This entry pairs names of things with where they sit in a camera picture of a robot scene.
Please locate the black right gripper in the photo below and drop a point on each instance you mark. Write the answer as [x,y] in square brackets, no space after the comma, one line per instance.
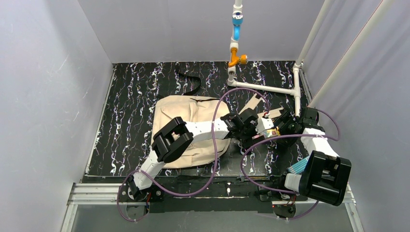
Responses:
[281,124]

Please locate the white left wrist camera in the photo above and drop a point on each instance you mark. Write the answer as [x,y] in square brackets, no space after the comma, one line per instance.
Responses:
[263,122]

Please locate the aluminium rail frame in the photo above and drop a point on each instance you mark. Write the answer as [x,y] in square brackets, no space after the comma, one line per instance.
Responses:
[106,194]

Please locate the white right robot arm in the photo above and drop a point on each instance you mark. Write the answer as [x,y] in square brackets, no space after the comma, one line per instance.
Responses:
[323,175]

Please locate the colourful crayon box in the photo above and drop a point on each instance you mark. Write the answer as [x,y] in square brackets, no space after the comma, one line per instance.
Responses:
[267,134]

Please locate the light blue barcode book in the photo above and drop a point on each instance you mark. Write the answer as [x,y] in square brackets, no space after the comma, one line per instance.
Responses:
[298,167]

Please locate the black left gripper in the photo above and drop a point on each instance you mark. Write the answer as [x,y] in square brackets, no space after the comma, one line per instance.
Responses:
[254,132]

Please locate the blue orange pipe fitting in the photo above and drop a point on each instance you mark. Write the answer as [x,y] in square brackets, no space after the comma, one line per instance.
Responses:
[235,58]

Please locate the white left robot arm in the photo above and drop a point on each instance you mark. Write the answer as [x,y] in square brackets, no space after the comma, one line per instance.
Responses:
[175,137]

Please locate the beige canvas backpack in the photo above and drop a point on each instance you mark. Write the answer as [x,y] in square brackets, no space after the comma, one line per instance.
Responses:
[194,108]

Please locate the white PVC pipe frame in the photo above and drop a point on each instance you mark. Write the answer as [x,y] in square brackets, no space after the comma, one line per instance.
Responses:
[340,29]

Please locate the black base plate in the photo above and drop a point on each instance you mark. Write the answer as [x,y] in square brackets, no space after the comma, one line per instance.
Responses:
[223,194]

